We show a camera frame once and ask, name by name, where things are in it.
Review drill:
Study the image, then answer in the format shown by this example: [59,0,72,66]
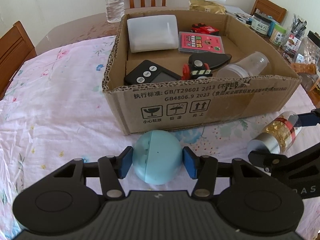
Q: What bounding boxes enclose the light blue round case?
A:
[132,130,182,185]

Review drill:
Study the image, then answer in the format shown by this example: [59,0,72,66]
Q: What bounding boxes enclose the capsule bottle with red label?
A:
[247,111,302,154]

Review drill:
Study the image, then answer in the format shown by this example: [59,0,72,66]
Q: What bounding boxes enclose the clear plastic jar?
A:
[216,51,269,79]

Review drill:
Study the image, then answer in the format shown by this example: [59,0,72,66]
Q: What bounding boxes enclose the black wooden toy train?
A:
[181,60,213,80]

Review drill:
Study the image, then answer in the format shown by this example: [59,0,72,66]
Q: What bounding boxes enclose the black digital timer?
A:
[124,60,181,86]

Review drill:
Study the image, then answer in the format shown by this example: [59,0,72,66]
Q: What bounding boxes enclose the black teardrop-shaped object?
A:
[188,52,232,70]

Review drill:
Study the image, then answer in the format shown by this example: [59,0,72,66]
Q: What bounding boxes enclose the pink bear card pack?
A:
[179,31,225,54]

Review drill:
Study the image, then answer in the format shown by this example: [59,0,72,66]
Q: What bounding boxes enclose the white medical wipes container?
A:
[127,15,180,53]

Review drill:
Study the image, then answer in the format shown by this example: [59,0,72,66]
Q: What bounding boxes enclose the red wooden toy train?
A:
[190,23,219,36]

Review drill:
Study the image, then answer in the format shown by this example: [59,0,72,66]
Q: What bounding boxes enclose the large clear snack jar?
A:
[293,31,319,90]

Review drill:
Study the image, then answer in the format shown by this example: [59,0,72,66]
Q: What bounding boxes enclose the clear pen holder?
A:
[279,14,308,62]

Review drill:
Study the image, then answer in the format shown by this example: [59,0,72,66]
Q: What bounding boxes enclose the pink floral tablecloth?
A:
[1,36,314,239]

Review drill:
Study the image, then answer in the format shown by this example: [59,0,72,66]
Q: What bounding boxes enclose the green label white container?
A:
[269,24,286,46]

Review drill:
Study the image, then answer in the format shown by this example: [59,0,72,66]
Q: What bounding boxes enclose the open cardboard box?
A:
[102,10,300,135]

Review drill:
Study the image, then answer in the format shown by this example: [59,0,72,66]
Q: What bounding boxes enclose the black-lid glass jar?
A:
[251,12,272,37]

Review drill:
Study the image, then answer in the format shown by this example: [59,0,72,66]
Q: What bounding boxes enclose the wooden chair far right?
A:
[250,0,287,23]

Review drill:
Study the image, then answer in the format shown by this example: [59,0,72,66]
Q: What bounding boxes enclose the wooden chair far left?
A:
[0,21,37,99]

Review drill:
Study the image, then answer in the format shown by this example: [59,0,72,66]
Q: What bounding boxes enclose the gold tissue pack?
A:
[189,0,227,15]

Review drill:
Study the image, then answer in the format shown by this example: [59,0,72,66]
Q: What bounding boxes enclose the clear water bottle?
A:
[105,0,125,23]

